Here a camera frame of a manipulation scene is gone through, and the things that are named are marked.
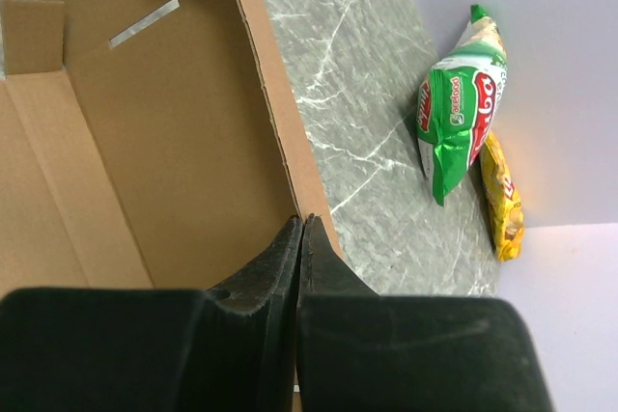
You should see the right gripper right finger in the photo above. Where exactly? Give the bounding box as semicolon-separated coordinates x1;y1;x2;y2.
296;215;553;411

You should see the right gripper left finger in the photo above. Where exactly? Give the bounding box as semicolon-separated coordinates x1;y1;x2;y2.
1;217;303;411

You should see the brown cardboard box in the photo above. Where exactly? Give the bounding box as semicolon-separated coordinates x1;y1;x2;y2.
1;0;328;302

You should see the yellow Lays chips bag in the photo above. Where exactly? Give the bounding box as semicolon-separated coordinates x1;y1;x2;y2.
479;132;525;261

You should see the green Chuba snack bag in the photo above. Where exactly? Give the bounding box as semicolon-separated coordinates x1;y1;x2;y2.
416;4;508;206

